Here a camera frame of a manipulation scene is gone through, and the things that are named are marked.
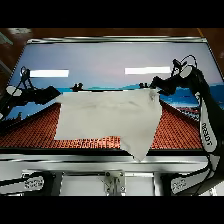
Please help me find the silver frame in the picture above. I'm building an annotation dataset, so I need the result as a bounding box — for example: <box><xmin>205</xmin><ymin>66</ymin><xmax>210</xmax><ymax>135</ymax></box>
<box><xmin>0</xmin><ymin>153</ymin><xmax>224</xmax><ymax>197</ymax></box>

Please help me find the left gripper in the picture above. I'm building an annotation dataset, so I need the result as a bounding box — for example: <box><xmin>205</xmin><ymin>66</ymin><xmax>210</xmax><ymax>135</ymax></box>
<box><xmin>32</xmin><ymin>85</ymin><xmax>59</xmax><ymax>105</ymax></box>

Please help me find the pale grey shirt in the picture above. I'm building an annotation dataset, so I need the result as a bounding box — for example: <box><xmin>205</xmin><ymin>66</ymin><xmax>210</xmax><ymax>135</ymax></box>
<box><xmin>53</xmin><ymin>87</ymin><xmax>164</xmax><ymax>163</ymax></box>

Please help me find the black cable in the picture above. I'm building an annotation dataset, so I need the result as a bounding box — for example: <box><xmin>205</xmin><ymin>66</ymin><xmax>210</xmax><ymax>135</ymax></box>
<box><xmin>179</xmin><ymin>54</ymin><xmax>199</xmax><ymax>73</ymax></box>

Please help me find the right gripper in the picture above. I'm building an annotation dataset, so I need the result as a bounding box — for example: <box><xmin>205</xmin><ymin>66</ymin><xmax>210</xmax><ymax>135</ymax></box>
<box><xmin>150</xmin><ymin>75</ymin><xmax>180</xmax><ymax>98</ymax></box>

